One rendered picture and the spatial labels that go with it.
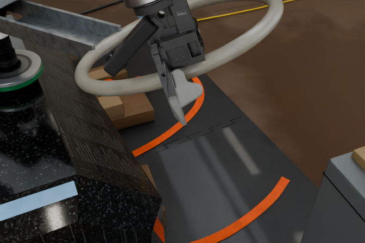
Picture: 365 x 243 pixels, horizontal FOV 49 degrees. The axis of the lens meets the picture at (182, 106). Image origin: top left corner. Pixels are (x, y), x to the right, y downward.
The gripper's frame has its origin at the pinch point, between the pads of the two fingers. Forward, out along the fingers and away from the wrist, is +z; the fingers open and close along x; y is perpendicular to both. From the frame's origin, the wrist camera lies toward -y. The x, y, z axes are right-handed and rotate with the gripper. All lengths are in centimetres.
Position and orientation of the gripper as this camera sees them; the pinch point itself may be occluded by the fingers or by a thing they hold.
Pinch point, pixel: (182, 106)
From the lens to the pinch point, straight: 73.4
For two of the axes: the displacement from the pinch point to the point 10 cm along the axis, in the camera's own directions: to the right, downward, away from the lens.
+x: 0.2, -4.8, 8.8
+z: 3.3, 8.3, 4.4
